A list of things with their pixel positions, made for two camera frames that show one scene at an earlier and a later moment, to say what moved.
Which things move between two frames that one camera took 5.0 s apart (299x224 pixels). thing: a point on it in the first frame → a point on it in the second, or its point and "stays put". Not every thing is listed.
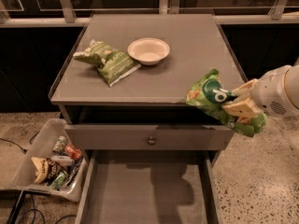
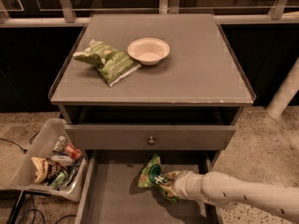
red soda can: (73, 152) stays put
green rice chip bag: (210, 94) → (151, 176)
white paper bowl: (149, 50) stays put
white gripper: (270, 92) → (183, 184)
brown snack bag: (45, 168) stays put
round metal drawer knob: (151, 140) stays put
